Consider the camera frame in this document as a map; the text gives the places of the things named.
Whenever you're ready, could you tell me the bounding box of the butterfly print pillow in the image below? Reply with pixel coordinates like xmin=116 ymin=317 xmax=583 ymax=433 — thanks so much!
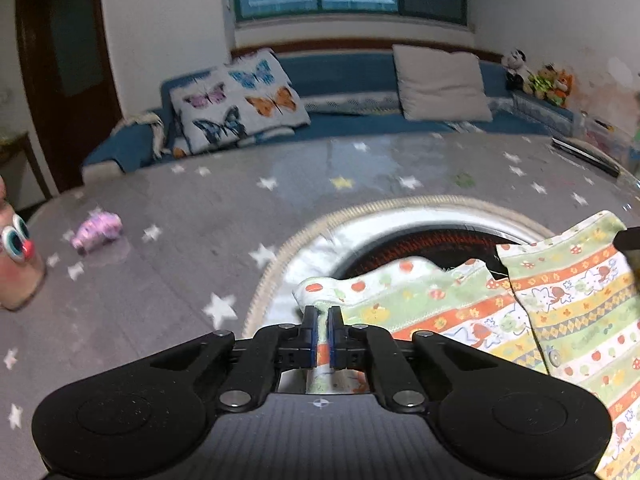
xmin=169 ymin=49 xmax=310 ymax=157

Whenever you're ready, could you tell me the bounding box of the patterned green children's cardigan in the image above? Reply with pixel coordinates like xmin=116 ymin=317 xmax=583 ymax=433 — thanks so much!
xmin=294 ymin=211 xmax=639 ymax=479

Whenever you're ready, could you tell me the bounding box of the beige sofa pillow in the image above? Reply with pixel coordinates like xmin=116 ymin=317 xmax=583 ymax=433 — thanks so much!
xmin=393 ymin=44 xmax=492 ymax=122

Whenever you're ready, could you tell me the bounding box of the clear plastic storage box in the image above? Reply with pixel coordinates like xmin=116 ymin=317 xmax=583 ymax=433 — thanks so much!
xmin=585 ymin=116 xmax=639 ymax=174

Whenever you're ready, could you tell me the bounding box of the black remote control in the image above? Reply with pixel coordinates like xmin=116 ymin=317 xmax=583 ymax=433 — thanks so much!
xmin=551 ymin=136 xmax=620 ymax=179

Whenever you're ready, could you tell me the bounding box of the pink toy pig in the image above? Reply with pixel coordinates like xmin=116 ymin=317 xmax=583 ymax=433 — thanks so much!
xmin=70 ymin=211 xmax=122 ymax=255

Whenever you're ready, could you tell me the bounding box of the orange fox plush toy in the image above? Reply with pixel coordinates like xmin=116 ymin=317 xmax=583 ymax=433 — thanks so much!
xmin=551 ymin=70 xmax=574 ymax=108

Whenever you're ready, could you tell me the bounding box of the panda plush toy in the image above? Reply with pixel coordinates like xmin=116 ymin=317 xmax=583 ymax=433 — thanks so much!
xmin=501 ymin=49 xmax=534 ymax=94

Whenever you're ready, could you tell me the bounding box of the blue sofa bench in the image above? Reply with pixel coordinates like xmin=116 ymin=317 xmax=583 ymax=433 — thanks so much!
xmin=82 ymin=51 xmax=573 ymax=179

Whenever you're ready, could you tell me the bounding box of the dark wooden door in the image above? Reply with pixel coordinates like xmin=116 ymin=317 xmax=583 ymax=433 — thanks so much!
xmin=15 ymin=0 xmax=122 ymax=192

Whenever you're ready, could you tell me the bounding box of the grey star-pattern tablecloth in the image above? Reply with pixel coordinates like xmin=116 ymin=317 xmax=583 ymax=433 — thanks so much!
xmin=1 ymin=132 xmax=639 ymax=479

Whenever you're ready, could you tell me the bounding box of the brown bear plush toy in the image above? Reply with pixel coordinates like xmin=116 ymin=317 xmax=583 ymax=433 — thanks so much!
xmin=524 ymin=64 xmax=559 ymax=100

